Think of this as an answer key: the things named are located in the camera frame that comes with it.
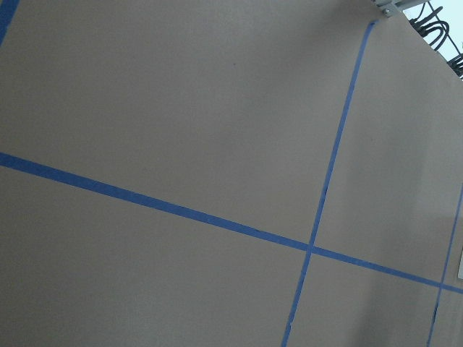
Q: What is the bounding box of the grey metal bracket corner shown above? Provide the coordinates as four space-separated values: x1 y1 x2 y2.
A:
371 0 427 17

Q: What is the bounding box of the white camera mast base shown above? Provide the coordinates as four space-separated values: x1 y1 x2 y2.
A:
457 251 463 280

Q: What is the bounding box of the black cable bundle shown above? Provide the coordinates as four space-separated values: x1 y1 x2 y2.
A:
407 1 463 79

